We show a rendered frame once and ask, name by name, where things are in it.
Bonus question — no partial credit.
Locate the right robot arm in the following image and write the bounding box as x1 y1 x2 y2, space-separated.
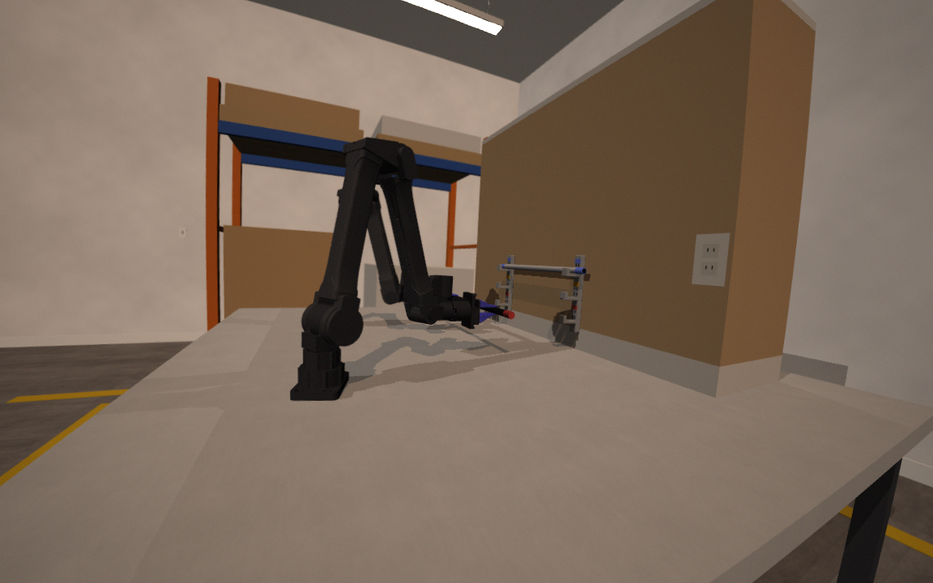
290 137 467 401

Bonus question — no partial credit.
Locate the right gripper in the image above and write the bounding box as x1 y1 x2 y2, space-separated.
450 291 497 329

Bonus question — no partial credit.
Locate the black bar with red ends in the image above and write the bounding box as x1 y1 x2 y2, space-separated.
480 307 515 319

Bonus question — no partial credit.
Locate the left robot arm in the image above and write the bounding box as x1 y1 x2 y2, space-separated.
368 190 406 304

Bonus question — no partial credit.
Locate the grey metal bar with blue ends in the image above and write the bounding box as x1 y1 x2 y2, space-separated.
501 264 586 274

